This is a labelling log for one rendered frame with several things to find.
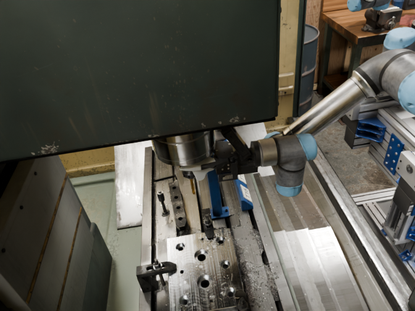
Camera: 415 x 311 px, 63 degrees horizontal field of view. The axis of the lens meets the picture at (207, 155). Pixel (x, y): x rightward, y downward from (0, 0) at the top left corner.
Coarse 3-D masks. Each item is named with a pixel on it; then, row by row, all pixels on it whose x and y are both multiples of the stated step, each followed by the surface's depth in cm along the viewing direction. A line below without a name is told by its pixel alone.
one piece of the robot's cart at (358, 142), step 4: (348, 128) 171; (348, 132) 171; (352, 132) 167; (348, 136) 172; (352, 136) 168; (356, 136) 166; (348, 140) 173; (352, 140) 169; (356, 140) 168; (360, 140) 168; (364, 140) 168; (368, 140) 169; (348, 144) 174; (352, 144) 170; (356, 144) 169; (360, 144) 171; (364, 144) 170; (368, 144) 170; (352, 148) 170; (356, 148) 171
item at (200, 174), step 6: (198, 162) 86; (204, 162) 86; (210, 162) 86; (180, 168) 86; (186, 168) 86; (192, 168) 85; (198, 168) 85; (210, 168) 88; (198, 174) 88; (204, 174) 88; (198, 180) 89
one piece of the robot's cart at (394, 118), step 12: (384, 108) 157; (396, 108) 156; (384, 120) 154; (396, 120) 150; (408, 120) 148; (396, 132) 147; (408, 132) 141; (372, 144) 168; (384, 144) 158; (408, 144) 140; (372, 156) 170; (384, 156) 159; (384, 168) 162
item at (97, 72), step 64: (0, 0) 51; (64, 0) 52; (128, 0) 53; (192, 0) 54; (256, 0) 55; (0, 64) 56; (64, 64) 58; (128, 64) 59; (192, 64) 60; (256, 64) 62; (0, 128) 63; (64, 128) 65; (128, 128) 67; (192, 128) 69
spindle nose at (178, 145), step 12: (204, 132) 77; (156, 144) 79; (168, 144) 77; (180, 144) 76; (192, 144) 77; (204, 144) 79; (156, 156) 84; (168, 156) 79; (180, 156) 78; (192, 156) 79; (204, 156) 81
